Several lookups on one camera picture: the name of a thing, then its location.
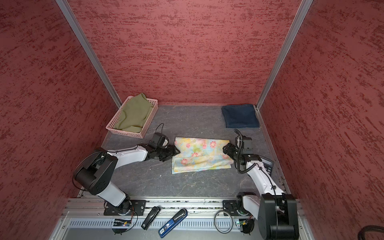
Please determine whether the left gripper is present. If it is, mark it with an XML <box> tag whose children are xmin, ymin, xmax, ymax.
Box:
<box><xmin>156</xmin><ymin>144</ymin><xmax>181</xmax><ymax>162</ymax></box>

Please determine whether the pastel floral skirt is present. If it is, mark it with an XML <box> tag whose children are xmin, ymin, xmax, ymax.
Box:
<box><xmin>172</xmin><ymin>137</ymin><xmax>234</xmax><ymax>175</ymax></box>

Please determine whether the blue denim skirt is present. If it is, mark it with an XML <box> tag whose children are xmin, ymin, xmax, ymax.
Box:
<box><xmin>222</xmin><ymin>104</ymin><xmax>260</xmax><ymax>129</ymax></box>

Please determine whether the olive green garment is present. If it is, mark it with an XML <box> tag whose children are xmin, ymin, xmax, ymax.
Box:
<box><xmin>114</xmin><ymin>93</ymin><xmax>154</xmax><ymax>133</ymax></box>

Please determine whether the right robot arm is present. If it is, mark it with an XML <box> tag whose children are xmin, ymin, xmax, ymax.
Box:
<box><xmin>223</xmin><ymin>143</ymin><xmax>300</xmax><ymax>240</ymax></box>

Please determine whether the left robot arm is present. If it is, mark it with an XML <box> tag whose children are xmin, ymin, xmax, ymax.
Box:
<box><xmin>73</xmin><ymin>144</ymin><xmax>181</xmax><ymax>216</ymax></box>

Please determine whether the black calculator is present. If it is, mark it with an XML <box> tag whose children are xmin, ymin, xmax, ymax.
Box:
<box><xmin>261</xmin><ymin>156</ymin><xmax>275</xmax><ymax>176</ymax></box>

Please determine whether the pink plastic basket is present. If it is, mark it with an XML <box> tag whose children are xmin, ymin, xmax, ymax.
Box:
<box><xmin>106</xmin><ymin>93</ymin><xmax>158</xmax><ymax>139</ymax></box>

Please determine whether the blue black handheld device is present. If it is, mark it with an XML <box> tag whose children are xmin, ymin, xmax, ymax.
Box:
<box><xmin>158</xmin><ymin>209</ymin><xmax>188</xmax><ymax>239</ymax></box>

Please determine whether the right circuit board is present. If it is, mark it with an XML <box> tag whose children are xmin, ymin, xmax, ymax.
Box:
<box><xmin>239</xmin><ymin>219</ymin><xmax>255</xmax><ymax>235</ymax></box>

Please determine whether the circuit board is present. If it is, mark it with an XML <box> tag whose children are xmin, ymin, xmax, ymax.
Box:
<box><xmin>239</xmin><ymin>219</ymin><xmax>255</xmax><ymax>235</ymax></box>
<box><xmin>112</xmin><ymin>219</ymin><xmax>132</xmax><ymax>235</ymax></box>

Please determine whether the left circuit board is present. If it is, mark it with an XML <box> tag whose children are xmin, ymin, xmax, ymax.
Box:
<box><xmin>112</xmin><ymin>219</ymin><xmax>132</xmax><ymax>235</ymax></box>

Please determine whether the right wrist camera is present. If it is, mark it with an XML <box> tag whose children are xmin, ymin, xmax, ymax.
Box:
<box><xmin>237</xmin><ymin>136</ymin><xmax>254</xmax><ymax>155</ymax></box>

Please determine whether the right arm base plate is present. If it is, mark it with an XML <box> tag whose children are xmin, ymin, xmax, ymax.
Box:
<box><xmin>223</xmin><ymin>200</ymin><xmax>240</xmax><ymax>216</ymax></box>

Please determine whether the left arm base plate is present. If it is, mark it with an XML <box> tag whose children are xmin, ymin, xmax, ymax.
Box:
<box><xmin>104</xmin><ymin>200</ymin><xmax>147</xmax><ymax>217</ymax></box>

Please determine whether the grey coiled cable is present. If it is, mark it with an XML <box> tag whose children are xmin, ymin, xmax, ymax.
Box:
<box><xmin>213</xmin><ymin>209</ymin><xmax>234</xmax><ymax>235</ymax></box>

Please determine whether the aluminium front rail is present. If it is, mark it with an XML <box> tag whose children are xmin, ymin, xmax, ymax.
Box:
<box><xmin>49</xmin><ymin>196</ymin><xmax>316</xmax><ymax>240</ymax></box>

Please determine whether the black cable at edge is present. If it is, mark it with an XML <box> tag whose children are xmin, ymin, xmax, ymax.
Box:
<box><xmin>357</xmin><ymin>224</ymin><xmax>384</xmax><ymax>240</ymax></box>

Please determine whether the right aluminium corner post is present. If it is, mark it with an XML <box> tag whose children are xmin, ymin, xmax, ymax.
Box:
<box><xmin>256</xmin><ymin>0</ymin><xmax>313</xmax><ymax>112</ymax></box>

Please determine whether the aluminium corner post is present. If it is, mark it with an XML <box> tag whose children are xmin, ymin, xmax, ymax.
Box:
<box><xmin>256</xmin><ymin>0</ymin><xmax>313</xmax><ymax>112</ymax></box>
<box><xmin>56</xmin><ymin>0</ymin><xmax>122</xmax><ymax>108</ymax></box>

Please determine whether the left aluminium corner post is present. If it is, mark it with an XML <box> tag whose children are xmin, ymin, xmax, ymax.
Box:
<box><xmin>56</xmin><ymin>0</ymin><xmax>122</xmax><ymax>108</ymax></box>

